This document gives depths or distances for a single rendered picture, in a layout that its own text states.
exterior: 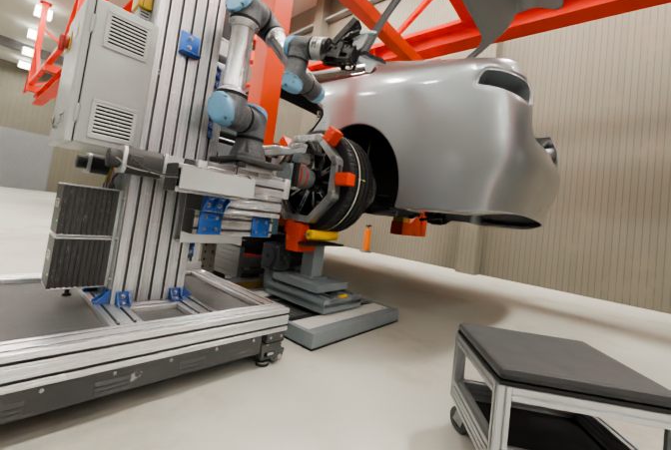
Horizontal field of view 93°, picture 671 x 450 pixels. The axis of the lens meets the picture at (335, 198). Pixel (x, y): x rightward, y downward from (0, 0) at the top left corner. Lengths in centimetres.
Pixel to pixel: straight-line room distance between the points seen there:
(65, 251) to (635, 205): 563
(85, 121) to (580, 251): 546
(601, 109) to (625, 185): 111
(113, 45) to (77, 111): 25
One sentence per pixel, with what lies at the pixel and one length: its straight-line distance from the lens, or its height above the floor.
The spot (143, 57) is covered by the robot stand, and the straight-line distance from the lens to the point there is 138.
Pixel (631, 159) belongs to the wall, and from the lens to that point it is 571.
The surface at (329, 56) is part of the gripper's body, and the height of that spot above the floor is 116.
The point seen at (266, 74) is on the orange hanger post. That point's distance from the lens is 239.
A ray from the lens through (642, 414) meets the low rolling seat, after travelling 107.
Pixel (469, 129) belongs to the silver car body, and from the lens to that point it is 194.
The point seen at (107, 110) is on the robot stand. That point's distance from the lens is 131.
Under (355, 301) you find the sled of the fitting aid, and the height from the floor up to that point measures 13.
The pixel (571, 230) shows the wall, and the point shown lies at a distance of 560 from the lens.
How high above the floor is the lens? 63
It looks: 3 degrees up
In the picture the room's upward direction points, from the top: 7 degrees clockwise
